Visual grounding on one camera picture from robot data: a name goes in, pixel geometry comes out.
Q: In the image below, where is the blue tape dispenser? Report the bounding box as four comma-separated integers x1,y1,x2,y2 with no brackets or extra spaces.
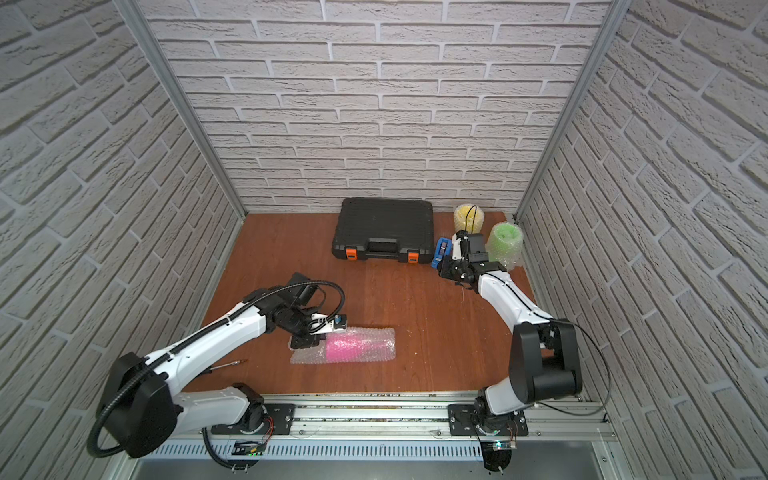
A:
431,237,453,269

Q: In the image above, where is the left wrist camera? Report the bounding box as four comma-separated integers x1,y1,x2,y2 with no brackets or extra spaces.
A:
312,314,348,335

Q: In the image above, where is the pink plastic wine glass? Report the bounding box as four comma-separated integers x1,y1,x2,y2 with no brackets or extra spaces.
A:
325,334,371,363

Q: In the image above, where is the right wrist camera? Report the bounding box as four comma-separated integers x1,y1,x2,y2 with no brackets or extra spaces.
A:
451,233,465,261

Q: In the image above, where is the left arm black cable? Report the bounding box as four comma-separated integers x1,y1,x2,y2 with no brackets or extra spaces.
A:
86,280,347,460

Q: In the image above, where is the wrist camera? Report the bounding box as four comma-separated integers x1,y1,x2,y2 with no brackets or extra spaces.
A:
451,233,465,261
312,314,348,335

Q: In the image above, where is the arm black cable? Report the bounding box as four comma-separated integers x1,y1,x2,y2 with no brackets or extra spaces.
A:
464,203,612,418
86,280,347,460

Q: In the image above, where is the yellow plastic wine glass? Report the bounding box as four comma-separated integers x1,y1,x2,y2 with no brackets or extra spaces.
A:
452,203,486,235

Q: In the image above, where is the black plastic tool case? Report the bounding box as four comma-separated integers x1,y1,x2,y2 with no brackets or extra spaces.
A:
331,197,435,264

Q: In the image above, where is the bubble wrap sheet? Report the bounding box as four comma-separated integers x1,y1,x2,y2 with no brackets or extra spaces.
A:
483,221,526,271
451,203,487,236

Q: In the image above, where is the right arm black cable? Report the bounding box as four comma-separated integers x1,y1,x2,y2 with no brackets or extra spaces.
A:
464,203,612,418

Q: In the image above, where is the green plastic wine glass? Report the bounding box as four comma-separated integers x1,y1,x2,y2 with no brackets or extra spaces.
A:
485,221,524,265

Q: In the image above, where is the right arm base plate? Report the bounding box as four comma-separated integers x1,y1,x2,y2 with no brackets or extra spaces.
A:
447,404,529,438

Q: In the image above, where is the bubble wrap stack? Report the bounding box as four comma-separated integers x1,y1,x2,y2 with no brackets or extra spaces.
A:
290,327,396,365

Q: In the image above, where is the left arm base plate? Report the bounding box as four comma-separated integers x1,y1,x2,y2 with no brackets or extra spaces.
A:
209,403,295,436

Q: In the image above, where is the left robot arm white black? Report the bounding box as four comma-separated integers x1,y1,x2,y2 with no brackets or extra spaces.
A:
86,273,347,458

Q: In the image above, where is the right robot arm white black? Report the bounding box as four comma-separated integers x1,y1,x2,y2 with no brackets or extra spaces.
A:
438,230,583,416

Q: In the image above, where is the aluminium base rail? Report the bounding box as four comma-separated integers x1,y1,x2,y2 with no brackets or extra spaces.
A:
148,392,618,462

